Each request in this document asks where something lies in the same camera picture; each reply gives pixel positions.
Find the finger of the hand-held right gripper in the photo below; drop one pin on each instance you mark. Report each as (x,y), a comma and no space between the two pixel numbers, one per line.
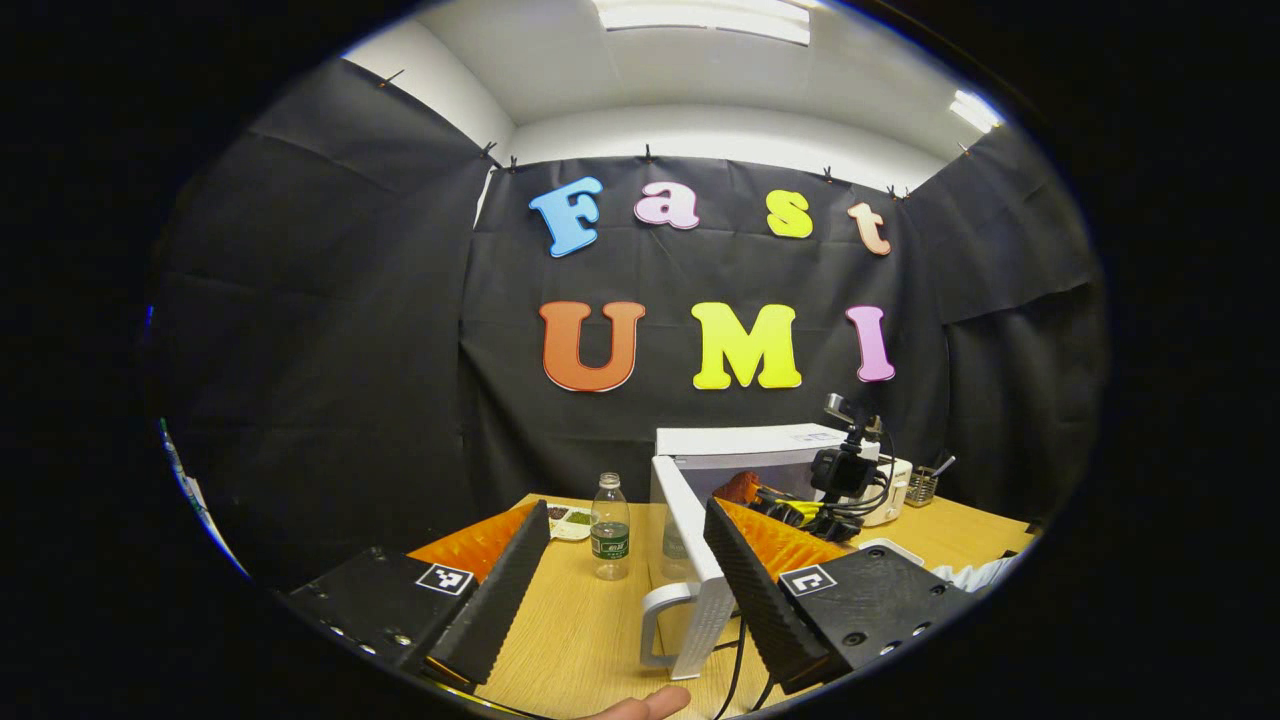
(790,508)

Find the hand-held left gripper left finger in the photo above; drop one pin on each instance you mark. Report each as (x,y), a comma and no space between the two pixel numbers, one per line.
(500,600)

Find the cream toaster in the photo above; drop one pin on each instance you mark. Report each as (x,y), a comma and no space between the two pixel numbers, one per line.
(895,490)

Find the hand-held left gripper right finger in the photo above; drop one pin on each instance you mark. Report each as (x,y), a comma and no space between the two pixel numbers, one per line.
(760,600)

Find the white microwave oven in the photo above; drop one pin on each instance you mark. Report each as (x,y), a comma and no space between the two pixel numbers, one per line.
(740,442)

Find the white cloth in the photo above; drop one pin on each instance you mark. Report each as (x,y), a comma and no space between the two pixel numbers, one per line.
(975,575)

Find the large ceiling light panel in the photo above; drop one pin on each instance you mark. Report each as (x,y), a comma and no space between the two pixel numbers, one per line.
(700,18)

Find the small white snack dish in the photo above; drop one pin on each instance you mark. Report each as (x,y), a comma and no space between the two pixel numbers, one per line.
(572,520)

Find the black backdrop cloth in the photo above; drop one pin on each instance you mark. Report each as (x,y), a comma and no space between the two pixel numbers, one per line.
(350,350)

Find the striped drinking straw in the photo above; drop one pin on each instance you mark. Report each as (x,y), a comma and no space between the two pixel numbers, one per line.
(943,464)

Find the clear plastic water bottle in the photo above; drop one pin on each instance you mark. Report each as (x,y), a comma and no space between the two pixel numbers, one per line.
(610,535)

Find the white plastic tray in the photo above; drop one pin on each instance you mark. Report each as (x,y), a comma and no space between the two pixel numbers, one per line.
(890,548)

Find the small ceiling light panel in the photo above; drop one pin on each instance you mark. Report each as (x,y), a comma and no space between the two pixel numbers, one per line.
(975,110)

